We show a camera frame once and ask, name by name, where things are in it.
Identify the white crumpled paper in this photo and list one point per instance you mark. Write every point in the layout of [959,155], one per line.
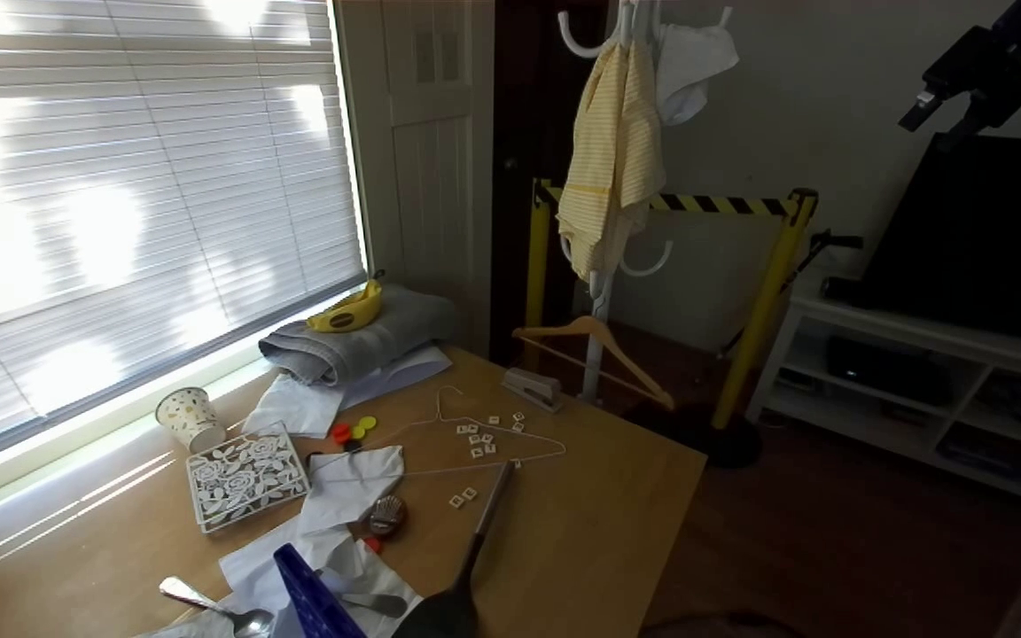
[340,507]

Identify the white towel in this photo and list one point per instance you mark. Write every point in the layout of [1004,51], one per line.
[694,65]

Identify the black spatula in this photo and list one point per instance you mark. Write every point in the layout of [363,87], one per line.
[453,609]

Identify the patterned box of pieces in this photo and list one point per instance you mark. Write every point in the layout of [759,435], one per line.
[245,480]

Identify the small yellow piece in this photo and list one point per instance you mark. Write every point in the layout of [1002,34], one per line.
[363,428]

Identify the small metal spoon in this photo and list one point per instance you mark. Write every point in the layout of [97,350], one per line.
[381,603]

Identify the white coat rack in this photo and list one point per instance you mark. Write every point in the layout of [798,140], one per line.
[596,321]

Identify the blue connect four game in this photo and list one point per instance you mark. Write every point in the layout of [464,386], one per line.
[316,597]

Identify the yellow cloth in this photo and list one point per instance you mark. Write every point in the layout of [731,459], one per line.
[611,165]

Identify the yellow black barrier frame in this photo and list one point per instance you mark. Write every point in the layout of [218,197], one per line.
[778,297]

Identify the black television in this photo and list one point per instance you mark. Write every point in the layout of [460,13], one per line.
[984,234]

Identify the grey stapler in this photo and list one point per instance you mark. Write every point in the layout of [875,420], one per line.
[530,387]

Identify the flat white paper sheet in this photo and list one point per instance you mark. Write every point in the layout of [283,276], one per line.
[291,409]

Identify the wooden clothes hanger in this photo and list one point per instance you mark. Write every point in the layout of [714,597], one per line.
[603,341]

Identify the yellow banana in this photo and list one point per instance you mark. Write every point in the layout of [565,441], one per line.
[353,310]

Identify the white tv stand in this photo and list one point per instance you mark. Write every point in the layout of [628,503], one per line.
[888,312]

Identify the small red piece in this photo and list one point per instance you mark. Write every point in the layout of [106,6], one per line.
[341,435]

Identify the large metal spoon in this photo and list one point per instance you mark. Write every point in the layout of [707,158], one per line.
[245,617]

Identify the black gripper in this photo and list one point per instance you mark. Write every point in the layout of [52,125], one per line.
[989,69]

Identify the wooden table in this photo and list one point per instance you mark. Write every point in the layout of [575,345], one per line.
[582,518]

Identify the cream panel door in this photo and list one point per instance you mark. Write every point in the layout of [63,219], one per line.
[428,179]

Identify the grey folded towel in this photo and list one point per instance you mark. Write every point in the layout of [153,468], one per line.
[369,341]

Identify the black media player box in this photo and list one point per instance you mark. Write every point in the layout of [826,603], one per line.
[888,373]

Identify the wide white window blinds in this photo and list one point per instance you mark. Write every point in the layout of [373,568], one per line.
[121,214]

